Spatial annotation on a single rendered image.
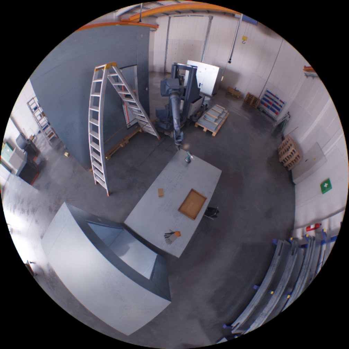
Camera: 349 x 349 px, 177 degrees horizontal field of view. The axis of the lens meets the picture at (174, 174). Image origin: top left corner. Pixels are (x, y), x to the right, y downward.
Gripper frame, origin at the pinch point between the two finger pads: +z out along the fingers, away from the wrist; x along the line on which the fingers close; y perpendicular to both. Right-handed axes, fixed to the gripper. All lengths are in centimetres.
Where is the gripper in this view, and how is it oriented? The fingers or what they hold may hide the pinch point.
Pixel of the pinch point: (178, 149)
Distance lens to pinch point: 229.6
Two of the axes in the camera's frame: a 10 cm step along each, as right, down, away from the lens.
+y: -8.6, -3.8, 3.4
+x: -5.1, 7.3, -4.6
